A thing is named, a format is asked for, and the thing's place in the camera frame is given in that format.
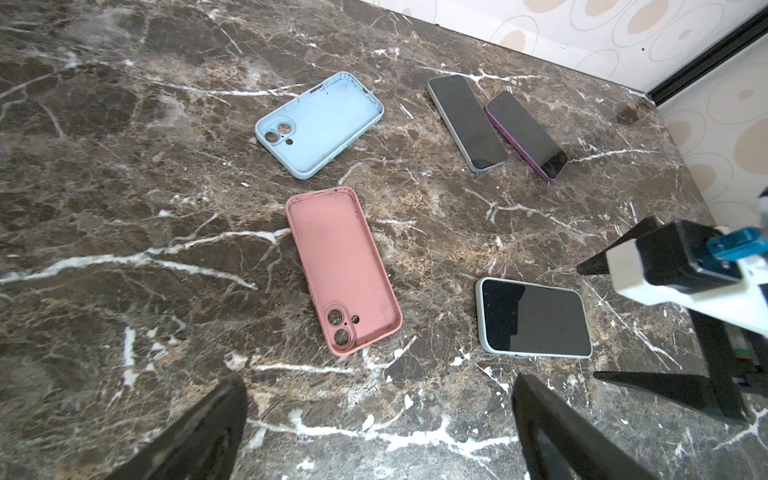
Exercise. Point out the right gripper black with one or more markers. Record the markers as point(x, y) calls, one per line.
point(736, 358)

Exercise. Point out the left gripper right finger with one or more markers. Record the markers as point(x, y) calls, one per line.
point(558, 443)

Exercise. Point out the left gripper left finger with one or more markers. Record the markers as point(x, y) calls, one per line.
point(202, 444)

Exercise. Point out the black phone silver edge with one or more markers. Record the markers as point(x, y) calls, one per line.
point(534, 317)

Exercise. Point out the light blue case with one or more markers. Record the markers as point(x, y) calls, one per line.
point(309, 131)
point(483, 318)

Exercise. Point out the black phone purple edge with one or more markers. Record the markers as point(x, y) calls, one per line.
point(527, 137)

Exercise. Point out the pink phone case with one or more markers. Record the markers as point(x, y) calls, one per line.
point(349, 286)

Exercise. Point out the black phone grey edge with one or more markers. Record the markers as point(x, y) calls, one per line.
point(469, 126)

